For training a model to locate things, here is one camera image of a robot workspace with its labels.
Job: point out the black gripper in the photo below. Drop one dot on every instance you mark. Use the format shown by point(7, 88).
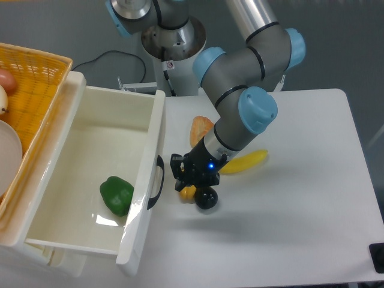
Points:
point(198, 167)

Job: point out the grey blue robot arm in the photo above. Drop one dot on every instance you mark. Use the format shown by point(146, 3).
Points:
point(229, 80)

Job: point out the white drawer cabinet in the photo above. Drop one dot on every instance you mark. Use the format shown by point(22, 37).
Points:
point(20, 259)

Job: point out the yellow bell pepper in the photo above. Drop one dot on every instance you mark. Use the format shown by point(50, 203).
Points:
point(187, 194)

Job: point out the black eggplant toy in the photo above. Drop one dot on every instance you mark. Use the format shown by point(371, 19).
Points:
point(205, 197)

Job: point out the orange croissant bread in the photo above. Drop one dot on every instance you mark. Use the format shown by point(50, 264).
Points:
point(200, 127)

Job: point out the yellow banana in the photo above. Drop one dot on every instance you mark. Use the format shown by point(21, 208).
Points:
point(245, 162)

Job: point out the green bell pepper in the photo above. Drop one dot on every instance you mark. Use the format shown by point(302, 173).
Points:
point(117, 195)

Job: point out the yellow woven basket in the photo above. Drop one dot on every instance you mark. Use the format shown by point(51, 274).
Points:
point(40, 77)

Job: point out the white plate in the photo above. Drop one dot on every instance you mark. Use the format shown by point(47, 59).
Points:
point(11, 156)

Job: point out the black corner device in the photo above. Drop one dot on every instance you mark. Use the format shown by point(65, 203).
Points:
point(377, 256)

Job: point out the white onion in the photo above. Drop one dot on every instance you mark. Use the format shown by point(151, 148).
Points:
point(3, 101)

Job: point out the red apple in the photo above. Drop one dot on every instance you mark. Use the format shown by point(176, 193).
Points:
point(8, 81)

